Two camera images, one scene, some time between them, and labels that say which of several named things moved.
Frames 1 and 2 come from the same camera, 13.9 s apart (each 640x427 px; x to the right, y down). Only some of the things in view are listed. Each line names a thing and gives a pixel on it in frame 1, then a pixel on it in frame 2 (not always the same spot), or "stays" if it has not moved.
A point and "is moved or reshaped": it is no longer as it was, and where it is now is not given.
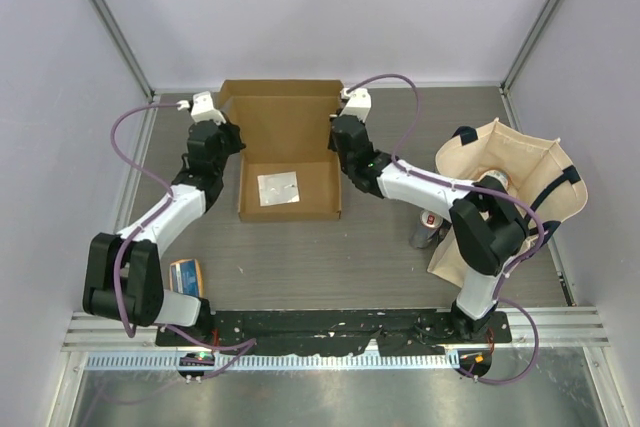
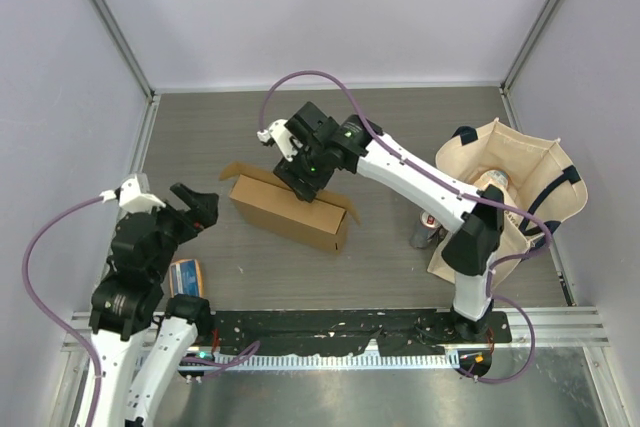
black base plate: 385,332 stays
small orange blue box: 186,276 stays
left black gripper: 233,132 -> 203,206
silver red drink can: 430,221 stays
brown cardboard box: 289,144 is moved or reshaped
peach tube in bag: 504,179 stays
